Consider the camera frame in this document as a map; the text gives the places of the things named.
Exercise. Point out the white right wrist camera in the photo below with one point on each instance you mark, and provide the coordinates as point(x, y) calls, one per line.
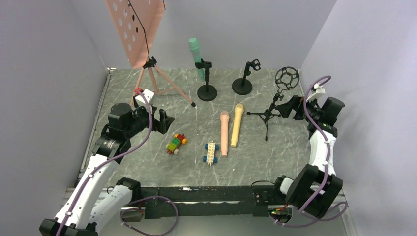
point(317, 91)

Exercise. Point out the black shock-mount tripod stand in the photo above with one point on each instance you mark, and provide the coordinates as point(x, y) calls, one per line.
point(286, 78)

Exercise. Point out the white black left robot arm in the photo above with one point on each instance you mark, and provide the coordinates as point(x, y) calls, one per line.
point(128, 128)

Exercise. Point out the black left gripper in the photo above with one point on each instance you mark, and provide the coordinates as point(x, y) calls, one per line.
point(156, 118)

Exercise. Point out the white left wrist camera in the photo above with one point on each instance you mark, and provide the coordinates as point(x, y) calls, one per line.
point(142, 95)

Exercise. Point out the aluminium table edge rail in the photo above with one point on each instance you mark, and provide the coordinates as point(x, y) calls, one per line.
point(96, 118)

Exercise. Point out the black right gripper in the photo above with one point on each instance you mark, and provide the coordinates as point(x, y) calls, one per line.
point(299, 108)

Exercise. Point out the teal green microphone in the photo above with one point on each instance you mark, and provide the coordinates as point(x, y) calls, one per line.
point(194, 47)

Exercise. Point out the black round-base mic stand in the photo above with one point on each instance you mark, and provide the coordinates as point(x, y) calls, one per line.
point(206, 92)

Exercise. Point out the white blue brick car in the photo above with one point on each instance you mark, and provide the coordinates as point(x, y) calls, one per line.
point(210, 157)

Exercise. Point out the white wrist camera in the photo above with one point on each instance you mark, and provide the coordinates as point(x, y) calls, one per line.
point(142, 95)
point(317, 91)

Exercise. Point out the red green brick car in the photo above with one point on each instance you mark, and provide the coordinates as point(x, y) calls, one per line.
point(173, 146)

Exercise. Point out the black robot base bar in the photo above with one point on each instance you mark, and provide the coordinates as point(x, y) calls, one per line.
point(256, 200)

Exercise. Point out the pink music stand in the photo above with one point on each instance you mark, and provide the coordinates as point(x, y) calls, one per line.
point(137, 22)

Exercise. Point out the yellow cream microphone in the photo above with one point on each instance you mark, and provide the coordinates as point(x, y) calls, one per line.
point(239, 109)

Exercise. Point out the pink microphone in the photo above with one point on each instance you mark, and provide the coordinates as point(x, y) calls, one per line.
point(224, 119)

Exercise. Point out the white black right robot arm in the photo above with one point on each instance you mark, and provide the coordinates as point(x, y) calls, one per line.
point(316, 186)

